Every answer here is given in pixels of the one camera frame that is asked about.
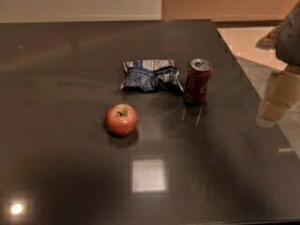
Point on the blue chip bag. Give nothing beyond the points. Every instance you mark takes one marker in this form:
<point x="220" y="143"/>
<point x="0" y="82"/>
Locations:
<point x="151" y="75"/>

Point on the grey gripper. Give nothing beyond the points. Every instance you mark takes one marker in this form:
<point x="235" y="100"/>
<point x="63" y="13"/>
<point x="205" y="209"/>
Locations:
<point x="289" y="41"/>

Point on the red coke can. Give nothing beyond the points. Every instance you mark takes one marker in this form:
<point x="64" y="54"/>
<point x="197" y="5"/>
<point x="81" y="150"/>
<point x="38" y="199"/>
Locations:
<point x="199" y="72"/>

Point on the red apple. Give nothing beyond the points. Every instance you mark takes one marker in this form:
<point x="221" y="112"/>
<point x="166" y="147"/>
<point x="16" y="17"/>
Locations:
<point x="121" y="120"/>

